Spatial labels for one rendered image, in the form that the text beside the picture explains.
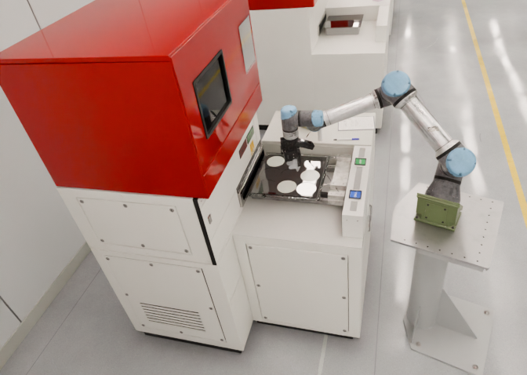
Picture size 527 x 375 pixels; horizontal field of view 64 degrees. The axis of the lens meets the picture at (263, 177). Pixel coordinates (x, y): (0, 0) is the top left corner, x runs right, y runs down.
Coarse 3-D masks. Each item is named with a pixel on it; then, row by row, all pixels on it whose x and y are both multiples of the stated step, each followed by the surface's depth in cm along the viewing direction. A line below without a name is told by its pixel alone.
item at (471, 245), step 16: (416, 192) 213; (400, 208) 205; (464, 208) 200; (480, 208) 198; (496, 208) 197; (400, 224) 197; (416, 224) 195; (464, 224) 192; (480, 224) 190; (496, 224) 189; (400, 240) 189; (416, 240) 188; (432, 240) 187; (448, 240) 186; (464, 240) 184; (480, 240) 183; (432, 256) 184; (448, 256) 179; (464, 256) 178; (480, 256) 177
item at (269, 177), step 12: (300, 156) 236; (312, 156) 235; (264, 168) 232; (276, 168) 231; (288, 168) 229; (300, 168) 228; (312, 168) 227; (324, 168) 225; (264, 180) 223; (276, 180) 222; (300, 180) 219; (252, 192) 217; (264, 192) 216; (276, 192) 214; (300, 192) 212; (312, 192) 211
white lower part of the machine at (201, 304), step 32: (96, 256) 214; (128, 256) 207; (224, 256) 199; (128, 288) 226; (160, 288) 217; (192, 288) 209; (224, 288) 202; (160, 320) 240; (192, 320) 231; (224, 320) 221
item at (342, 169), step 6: (336, 162) 231; (342, 162) 230; (348, 162) 229; (336, 168) 227; (342, 168) 226; (348, 168) 226; (336, 174) 223; (342, 174) 222; (348, 174) 221; (336, 180) 219; (342, 180) 218; (330, 204) 209; (336, 204) 207; (342, 204) 206
